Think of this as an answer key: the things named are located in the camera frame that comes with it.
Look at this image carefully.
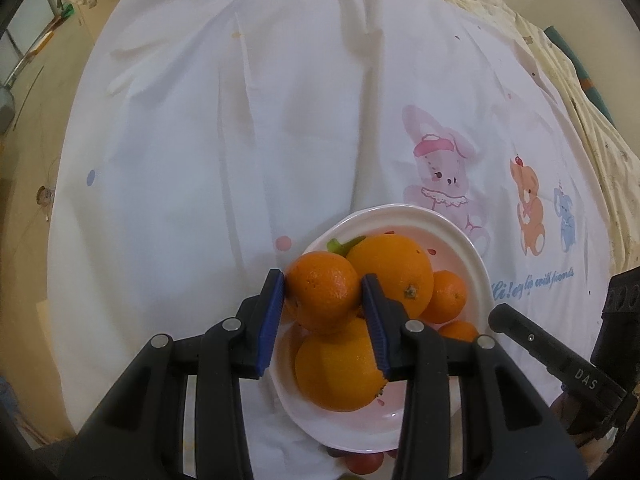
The large yellowish orange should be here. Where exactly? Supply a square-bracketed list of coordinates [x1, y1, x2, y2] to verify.
[294, 317, 388, 413]

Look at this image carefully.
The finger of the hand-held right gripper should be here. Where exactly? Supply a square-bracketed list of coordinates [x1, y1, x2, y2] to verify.
[489, 304, 628, 413]

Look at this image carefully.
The yellow printed quilt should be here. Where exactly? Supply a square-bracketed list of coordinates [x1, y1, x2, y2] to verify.
[400, 0, 640, 281]

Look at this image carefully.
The grey metal chair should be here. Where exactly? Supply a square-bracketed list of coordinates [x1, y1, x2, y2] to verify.
[0, 10, 56, 133]

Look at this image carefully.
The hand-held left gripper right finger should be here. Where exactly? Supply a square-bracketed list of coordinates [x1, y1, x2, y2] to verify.
[361, 273, 588, 480]

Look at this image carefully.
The teal pillow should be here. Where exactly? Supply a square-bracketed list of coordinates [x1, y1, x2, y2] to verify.
[544, 25, 618, 128]

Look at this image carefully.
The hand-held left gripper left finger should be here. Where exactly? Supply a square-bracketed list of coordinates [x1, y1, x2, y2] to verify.
[57, 268, 286, 480]

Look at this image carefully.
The orange mandarin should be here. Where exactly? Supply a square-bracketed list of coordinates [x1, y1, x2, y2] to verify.
[419, 270, 468, 325]
[345, 234, 435, 320]
[437, 320, 480, 343]
[283, 251, 363, 336]

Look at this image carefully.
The red cherry tomato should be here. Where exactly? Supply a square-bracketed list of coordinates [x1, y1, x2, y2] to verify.
[345, 452, 386, 476]

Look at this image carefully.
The pink strawberry ceramic plate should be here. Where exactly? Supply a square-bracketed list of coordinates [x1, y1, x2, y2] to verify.
[270, 203, 492, 453]

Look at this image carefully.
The white cartoon printed bedsheet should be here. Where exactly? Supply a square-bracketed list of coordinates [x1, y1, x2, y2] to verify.
[47, 0, 613, 480]

